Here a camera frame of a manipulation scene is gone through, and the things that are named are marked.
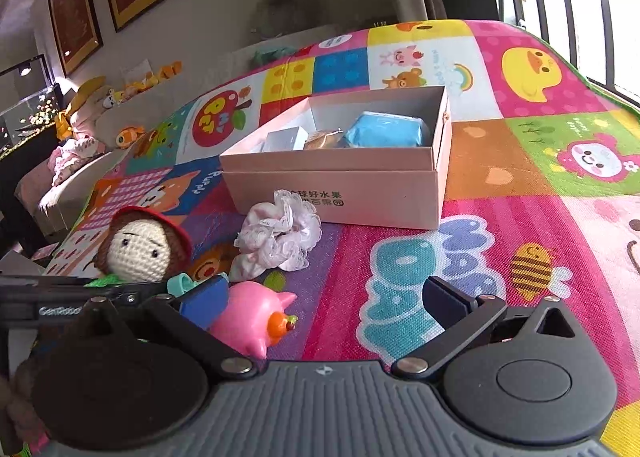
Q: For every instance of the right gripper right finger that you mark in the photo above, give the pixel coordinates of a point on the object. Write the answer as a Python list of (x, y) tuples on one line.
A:
[(467, 322)]

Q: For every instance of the yellow plush toys row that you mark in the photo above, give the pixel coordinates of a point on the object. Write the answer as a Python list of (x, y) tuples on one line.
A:
[(148, 82)]

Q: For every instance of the teal folded cloth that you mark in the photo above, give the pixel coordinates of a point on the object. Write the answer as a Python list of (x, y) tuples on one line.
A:
[(263, 58)]

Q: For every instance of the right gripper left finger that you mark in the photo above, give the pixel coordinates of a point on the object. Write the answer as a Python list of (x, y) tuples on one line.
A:
[(182, 323)]

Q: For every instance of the teal plastic spool toy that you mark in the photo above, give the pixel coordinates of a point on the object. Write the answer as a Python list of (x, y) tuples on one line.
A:
[(180, 285)]

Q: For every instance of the pink cardboard box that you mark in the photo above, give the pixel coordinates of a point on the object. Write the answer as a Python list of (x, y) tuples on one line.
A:
[(393, 187)]

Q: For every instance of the orange clownfish plush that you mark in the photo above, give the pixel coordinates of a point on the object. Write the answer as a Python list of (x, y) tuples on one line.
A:
[(128, 136)]

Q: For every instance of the blue tissue pack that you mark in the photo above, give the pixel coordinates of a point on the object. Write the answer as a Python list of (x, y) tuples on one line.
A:
[(372, 130)]

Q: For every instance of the pink pig toy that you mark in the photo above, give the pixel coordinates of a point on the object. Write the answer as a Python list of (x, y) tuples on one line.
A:
[(255, 319)]

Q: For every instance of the bread bun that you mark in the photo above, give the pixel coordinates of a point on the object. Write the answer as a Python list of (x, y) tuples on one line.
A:
[(323, 139)]

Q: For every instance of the glass display case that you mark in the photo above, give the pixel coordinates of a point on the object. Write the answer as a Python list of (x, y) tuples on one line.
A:
[(29, 100)]

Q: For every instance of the white small box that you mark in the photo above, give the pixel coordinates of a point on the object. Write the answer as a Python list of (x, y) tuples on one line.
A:
[(285, 140)]

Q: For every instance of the grey neck pillow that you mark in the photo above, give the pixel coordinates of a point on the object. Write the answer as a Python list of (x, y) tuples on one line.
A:
[(276, 18)]

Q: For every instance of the crochet doll green sweater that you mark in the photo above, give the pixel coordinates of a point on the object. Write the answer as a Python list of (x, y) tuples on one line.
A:
[(141, 246)]

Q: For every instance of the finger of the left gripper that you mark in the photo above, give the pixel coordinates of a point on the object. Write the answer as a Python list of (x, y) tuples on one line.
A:
[(44, 289)]

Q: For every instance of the colourful cartoon play mat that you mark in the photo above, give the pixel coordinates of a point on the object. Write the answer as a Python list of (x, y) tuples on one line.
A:
[(542, 195)]

